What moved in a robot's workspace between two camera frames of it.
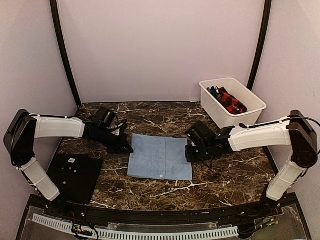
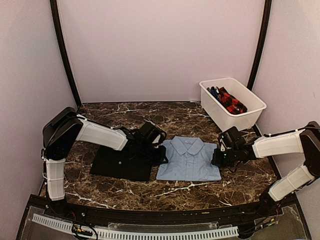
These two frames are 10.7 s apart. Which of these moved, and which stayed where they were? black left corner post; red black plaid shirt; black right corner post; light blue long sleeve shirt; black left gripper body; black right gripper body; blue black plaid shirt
Moved: black right gripper body; black left gripper body; light blue long sleeve shirt
Stayed: red black plaid shirt; blue black plaid shirt; black left corner post; black right corner post
